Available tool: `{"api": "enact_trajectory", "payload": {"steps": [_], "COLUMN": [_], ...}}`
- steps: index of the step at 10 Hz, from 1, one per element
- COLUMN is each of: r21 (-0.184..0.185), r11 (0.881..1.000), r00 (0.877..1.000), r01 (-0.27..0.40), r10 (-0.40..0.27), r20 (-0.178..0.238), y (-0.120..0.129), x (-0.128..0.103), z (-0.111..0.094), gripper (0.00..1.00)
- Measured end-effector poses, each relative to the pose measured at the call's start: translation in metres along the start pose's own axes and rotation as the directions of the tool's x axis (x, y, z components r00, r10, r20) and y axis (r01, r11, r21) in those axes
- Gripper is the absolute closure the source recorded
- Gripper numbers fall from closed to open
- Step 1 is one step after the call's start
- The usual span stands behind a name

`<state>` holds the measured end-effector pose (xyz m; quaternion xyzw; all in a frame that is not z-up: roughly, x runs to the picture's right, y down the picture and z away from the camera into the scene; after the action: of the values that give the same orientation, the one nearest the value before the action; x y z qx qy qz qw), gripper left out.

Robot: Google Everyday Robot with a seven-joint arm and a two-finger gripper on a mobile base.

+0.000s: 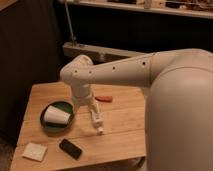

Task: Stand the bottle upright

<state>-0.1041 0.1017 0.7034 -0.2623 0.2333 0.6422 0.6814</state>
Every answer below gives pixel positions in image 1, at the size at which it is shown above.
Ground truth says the wooden table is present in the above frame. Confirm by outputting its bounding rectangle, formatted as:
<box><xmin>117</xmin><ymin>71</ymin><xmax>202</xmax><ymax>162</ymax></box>
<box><xmin>10</xmin><ymin>82</ymin><xmax>146</xmax><ymax>171</ymax></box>

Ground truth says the grey metal pole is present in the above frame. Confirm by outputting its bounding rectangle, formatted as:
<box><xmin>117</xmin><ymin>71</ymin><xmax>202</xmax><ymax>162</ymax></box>
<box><xmin>64</xmin><ymin>0</ymin><xmax>77</xmax><ymax>46</ymax></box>

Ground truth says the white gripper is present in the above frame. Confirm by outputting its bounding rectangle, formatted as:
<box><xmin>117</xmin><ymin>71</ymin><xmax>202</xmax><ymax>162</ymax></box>
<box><xmin>71</xmin><ymin>84</ymin><xmax>93</xmax><ymax>112</ymax></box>

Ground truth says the white paper cup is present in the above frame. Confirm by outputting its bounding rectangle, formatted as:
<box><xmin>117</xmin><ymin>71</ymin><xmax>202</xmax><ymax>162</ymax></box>
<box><xmin>44</xmin><ymin>105</ymin><xmax>70</xmax><ymax>124</ymax></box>

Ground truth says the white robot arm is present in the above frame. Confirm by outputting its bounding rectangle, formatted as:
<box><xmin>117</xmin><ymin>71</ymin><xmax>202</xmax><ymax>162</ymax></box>
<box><xmin>60</xmin><ymin>49</ymin><xmax>213</xmax><ymax>171</ymax></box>

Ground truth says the black smartphone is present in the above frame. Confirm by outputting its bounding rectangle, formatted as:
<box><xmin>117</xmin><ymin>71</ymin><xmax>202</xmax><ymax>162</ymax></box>
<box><xmin>59</xmin><ymin>139</ymin><xmax>82</xmax><ymax>159</ymax></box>

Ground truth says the orange red small object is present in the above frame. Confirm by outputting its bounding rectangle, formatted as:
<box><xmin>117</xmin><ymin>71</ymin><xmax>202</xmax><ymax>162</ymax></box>
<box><xmin>95</xmin><ymin>96</ymin><xmax>113</xmax><ymax>102</ymax></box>

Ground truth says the long grey shelf beam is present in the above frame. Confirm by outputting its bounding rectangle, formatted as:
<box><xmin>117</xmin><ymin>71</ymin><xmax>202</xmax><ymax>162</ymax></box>
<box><xmin>63</xmin><ymin>42</ymin><xmax>142</xmax><ymax>62</ymax></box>

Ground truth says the white square sponge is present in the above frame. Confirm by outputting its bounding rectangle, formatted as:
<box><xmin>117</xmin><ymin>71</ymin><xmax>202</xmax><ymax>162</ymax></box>
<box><xmin>22</xmin><ymin>143</ymin><xmax>47</xmax><ymax>162</ymax></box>

